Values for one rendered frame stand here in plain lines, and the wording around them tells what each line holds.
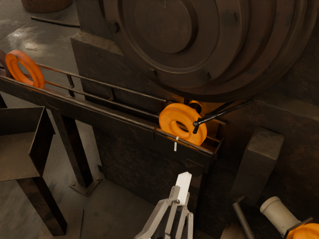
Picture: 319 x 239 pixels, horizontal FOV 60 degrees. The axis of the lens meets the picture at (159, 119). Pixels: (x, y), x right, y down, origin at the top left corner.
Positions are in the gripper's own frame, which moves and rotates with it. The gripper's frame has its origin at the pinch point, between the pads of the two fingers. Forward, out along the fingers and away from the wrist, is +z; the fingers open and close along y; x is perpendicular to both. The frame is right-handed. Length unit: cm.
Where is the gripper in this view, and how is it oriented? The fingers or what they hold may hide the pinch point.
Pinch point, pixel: (181, 188)
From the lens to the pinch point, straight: 60.5
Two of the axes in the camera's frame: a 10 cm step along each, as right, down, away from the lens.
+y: 7.7, 5.5, 3.2
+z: 2.9, -7.5, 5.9
